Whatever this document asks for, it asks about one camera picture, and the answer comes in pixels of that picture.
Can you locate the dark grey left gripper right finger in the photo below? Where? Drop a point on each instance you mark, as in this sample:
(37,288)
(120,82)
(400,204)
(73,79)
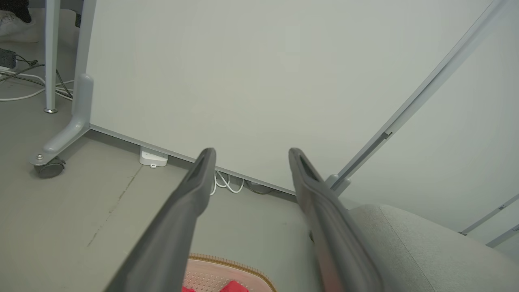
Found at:
(332,235)

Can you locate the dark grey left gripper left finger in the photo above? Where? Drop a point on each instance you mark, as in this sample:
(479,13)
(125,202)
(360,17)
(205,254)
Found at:
(174,227)

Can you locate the red garment white striped trim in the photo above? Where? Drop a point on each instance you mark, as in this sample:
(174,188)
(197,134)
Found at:
(235,287)

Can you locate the grey fabric sofa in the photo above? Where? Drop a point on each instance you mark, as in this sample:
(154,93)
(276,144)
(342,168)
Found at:
(425,259)

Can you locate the grey partition leg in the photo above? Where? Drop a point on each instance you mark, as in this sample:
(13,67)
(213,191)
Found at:
(337,183)
(83,101)

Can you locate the white power strip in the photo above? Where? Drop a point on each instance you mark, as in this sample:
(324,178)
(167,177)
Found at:
(153,157)

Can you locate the black caster wheel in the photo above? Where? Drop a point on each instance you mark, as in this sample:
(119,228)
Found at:
(49,168)

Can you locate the white partition panel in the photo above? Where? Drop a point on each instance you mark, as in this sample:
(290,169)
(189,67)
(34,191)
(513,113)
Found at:
(458,121)
(243,81)

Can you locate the white table leg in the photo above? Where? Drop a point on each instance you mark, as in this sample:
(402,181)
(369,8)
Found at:
(52,61)

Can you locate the black power adapter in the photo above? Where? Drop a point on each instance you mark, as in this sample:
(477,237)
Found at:
(7,59)

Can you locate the white sneaker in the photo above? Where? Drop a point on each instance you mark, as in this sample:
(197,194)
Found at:
(16,30)

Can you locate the dark trouser leg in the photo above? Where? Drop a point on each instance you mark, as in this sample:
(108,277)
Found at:
(18,9)

